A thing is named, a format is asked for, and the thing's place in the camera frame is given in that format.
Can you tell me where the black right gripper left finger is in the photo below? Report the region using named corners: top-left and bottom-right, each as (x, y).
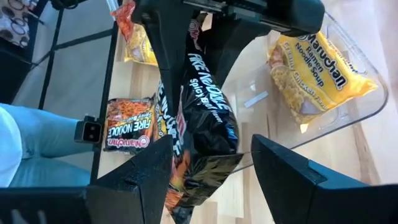
top-left (86, 134), bottom-right (175, 224)

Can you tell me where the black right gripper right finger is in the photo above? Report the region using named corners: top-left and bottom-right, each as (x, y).
top-left (250, 133), bottom-right (370, 224)

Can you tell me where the yellow Maruchan noodle pack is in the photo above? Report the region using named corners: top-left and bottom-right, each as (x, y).
top-left (267, 30), bottom-right (379, 126)
top-left (123, 23), bottom-right (160, 67)

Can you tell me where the clear plastic bin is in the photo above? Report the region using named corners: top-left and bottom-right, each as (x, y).
top-left (217, 9), bottom-right (390, 175)

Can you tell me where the person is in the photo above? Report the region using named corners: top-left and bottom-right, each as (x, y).
top-left (0, 102), bottom-right (96, 188)

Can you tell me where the black table-level camera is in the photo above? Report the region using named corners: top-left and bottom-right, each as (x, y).
top-left (73, 115), bottom-right (103, 144)

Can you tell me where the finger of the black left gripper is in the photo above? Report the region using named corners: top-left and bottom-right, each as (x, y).
top-left (145, 10), bottom-right (194, 117)
top-left (203, 17), bottom-right (272, 89)

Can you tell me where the red Maruchan noodle pack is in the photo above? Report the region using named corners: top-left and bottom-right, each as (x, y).
top-left (111, 0), bottom-right (137, 43)

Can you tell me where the brown patterned cloth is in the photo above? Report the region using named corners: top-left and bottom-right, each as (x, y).
top-left (0, 0), bottom-right (40, 48)

